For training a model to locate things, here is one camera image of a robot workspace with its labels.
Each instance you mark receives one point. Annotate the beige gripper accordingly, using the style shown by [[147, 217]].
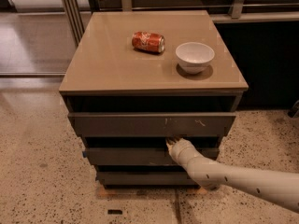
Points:
[[180, 147]]

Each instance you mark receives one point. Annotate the grey drawer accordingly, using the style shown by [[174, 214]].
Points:
[[128, 156], [144, 179], [188, 124]]

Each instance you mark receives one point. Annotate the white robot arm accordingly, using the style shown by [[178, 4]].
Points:
[[275, 187]]

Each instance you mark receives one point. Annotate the grey drawer cabinet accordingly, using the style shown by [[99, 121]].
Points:
[[108, 75]]

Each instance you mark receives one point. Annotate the grey bottom drawer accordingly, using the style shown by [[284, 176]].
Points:
[[144, 179]]

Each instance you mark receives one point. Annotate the grey top drawer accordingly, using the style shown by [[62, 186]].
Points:
[[188, 124]]

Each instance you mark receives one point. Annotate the white bowl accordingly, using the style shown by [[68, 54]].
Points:
[[194, 57]]

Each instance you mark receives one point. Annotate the red soda can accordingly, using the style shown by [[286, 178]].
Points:
[[150, 42]]

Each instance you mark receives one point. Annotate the metal railing frame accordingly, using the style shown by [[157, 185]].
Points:
[[221, 10]]

